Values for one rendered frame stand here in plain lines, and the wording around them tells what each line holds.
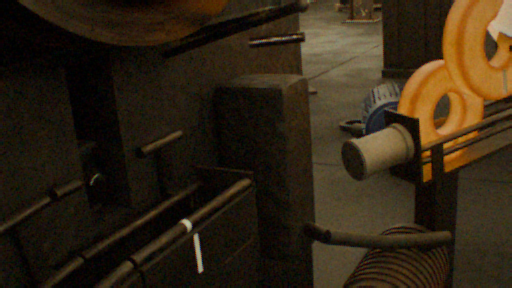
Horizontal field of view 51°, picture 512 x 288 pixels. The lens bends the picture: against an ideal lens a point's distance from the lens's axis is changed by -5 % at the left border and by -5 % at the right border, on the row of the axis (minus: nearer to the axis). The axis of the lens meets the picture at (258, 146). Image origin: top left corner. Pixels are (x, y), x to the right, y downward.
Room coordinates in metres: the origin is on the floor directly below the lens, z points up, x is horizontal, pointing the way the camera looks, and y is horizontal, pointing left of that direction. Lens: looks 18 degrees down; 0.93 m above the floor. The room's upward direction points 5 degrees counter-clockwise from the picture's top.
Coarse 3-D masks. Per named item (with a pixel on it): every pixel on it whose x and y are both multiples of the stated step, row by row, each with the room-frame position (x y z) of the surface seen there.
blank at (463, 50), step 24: (456, 0) 0.71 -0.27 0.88; (480, 0) 0.69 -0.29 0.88; (504, 0) 0.70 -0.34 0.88; (456, 24) 0.68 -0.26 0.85; (480, 24) 0.69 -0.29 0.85; (456, 48) 0.67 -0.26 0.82; (480, 48) 0.69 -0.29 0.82; (456, 72) 0.68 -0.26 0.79; (480, 72) 0.68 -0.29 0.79; (504, 72) 0.70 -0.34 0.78; (480, 96) 0.69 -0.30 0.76; (504, 96) 0.71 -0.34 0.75
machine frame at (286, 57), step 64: (256, 0) 0.92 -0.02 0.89; (0, 64) 0.50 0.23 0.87; (64, 64) 0.58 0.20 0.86; (128, 64) 0.57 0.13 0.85; (192, 64) 0.66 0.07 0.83; (256, 64) 0.80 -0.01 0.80; (0, 128) 0.42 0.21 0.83; (64, 128) 0.48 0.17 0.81; (128, 128) 0.56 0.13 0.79; (192, 128) 0.65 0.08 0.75; (0, 192) 0.41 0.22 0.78; (128, 192) 0.55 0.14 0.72; (0, 256) 0.40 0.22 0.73; (64, 256) 0.46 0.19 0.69; (128, 256) 0.53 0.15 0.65
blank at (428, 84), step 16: (432, 64) 0.80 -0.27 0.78; (416, 80) 0.78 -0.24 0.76; (432, 80) 0.78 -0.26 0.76; (448, 80) 0.79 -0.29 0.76; (400, 96) 0.79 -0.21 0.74; (416, 96) 0.76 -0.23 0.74; (432, 96) 0.78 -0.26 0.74; (448, 96) 0.83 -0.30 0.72; (464, 96) 0.80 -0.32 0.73; (400, 112) 0.78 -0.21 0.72; (416, 112) 0.76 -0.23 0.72; (432, 112) 0.78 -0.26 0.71; (464, 112) 0.81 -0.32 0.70; (480, 112) 0.82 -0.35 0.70; (432, 128) 0.78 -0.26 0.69; (448, 128) 0.81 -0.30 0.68; (448, 144) 0.79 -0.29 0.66; (448, 160) 0.79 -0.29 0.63
